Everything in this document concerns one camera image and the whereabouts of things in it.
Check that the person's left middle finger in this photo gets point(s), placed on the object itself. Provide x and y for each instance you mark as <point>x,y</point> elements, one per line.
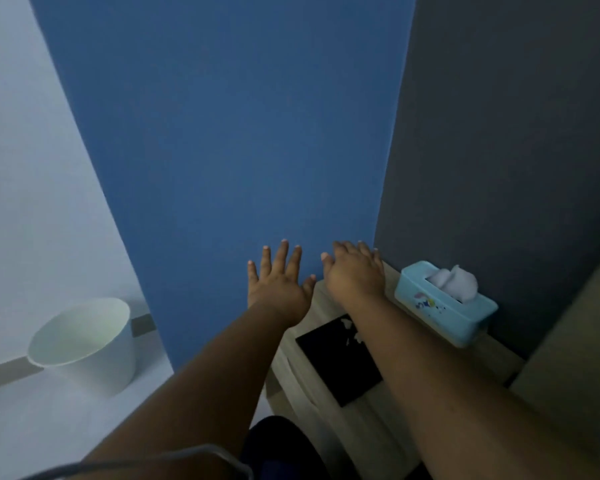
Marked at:
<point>281,257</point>

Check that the person's left little finger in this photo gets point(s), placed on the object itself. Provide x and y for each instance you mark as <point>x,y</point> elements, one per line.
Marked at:
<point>253,277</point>

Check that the person's right hand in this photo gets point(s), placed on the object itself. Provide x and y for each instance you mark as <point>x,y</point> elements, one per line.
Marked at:
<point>355,277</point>

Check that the person's right little finger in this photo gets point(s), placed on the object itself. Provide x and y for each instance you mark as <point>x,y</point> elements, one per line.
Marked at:
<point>378,259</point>

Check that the white tissue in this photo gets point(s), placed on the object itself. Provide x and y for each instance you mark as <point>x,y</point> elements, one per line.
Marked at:
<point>455,284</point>

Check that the light blue tissue box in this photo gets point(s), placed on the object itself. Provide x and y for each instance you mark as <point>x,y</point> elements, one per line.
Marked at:
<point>445,314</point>

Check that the person's right forearm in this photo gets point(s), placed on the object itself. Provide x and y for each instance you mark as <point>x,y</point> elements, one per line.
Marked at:
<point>445,394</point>

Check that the white plastic waste bin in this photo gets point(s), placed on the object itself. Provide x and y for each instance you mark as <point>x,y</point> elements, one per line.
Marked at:
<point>92,349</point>

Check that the person's dark clothing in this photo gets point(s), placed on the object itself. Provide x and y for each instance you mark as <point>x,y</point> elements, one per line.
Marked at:
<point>280,452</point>

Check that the person's right middle finger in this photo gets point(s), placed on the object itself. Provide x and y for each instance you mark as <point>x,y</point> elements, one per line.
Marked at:
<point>352,247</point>

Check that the person's left forearm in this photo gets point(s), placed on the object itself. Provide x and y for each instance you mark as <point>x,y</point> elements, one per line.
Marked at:
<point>205,389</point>

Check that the black square mat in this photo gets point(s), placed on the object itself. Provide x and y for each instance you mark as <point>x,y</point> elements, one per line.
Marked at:
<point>340,364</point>

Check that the person's left thumb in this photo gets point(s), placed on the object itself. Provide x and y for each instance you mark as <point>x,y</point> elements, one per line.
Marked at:
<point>309,284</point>

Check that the person's left hand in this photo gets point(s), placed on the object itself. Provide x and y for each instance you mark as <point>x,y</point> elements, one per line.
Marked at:
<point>278,292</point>

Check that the light wooden bedside table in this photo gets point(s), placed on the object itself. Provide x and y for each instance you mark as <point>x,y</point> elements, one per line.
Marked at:
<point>375,439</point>

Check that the person's right thumb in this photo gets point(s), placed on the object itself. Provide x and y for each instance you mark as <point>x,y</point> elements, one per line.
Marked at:
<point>328,264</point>

